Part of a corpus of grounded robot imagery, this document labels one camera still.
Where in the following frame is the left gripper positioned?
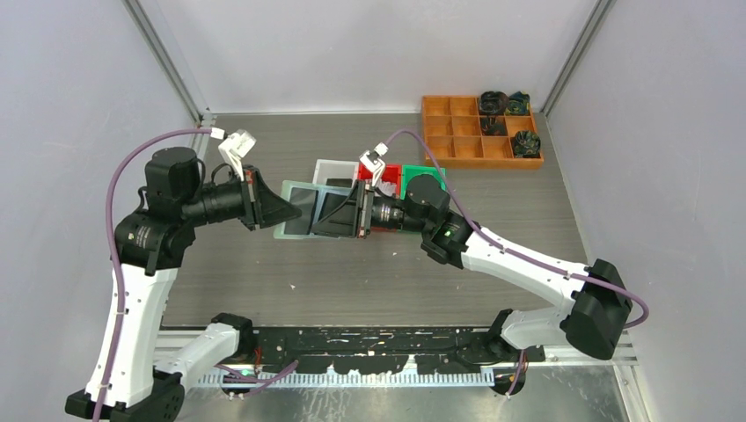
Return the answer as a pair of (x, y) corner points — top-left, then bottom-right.
(181, 164), (301, 230)

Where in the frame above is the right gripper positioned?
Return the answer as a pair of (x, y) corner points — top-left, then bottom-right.
(313, 178), (431, 237)

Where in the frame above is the black credit card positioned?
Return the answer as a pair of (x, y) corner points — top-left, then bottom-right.
(282, 186), (350, 237)

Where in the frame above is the green card holder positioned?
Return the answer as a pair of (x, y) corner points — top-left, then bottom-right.
(274, 180), (352, 240)

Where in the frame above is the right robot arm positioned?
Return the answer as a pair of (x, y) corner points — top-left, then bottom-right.
(311, 174), (632, 361)

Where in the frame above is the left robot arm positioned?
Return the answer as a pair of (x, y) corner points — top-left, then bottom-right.
(64, 147), (302, 421)

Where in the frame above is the silver cards stack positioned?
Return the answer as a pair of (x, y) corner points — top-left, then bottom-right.
(374, 180), (399, 199)

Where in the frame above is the white plastic bin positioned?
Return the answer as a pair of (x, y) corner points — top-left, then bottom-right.
(311, 159), (359, 188)

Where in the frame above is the red plastic bin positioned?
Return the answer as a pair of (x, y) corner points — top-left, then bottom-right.
(352, 164), (404, 238)

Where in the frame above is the green plastic bin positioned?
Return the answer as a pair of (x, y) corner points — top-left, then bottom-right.
(399, 164), (450, 232)

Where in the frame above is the wooden compartment tray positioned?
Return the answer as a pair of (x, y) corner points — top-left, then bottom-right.
(421, 95), (550, 171)

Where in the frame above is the dark rolled cloth middle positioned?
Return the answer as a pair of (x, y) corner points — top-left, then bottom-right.
(479, 115), (508, 136)

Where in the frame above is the dark rolled cloth top-left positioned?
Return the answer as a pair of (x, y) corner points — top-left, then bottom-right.
(478, 91), (509, 115)

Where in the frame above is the green rolled cloth bottom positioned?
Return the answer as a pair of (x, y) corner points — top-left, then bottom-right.
(511, 130), (541, 158)

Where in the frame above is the green rolled cloth top-right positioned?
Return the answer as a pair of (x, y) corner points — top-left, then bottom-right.
(504, 91), (531, 116)

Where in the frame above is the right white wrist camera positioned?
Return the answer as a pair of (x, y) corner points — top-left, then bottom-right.
(359, 142), (389, 187)

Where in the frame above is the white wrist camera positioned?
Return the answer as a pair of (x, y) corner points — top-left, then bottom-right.
(209, 127), (256, 181)
(359, 142), (389, 187)

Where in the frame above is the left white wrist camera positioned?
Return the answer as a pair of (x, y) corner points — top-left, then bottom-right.
(209, 127), (256, 181)

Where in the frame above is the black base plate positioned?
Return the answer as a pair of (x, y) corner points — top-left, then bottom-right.
(222, 326), (518, 375)

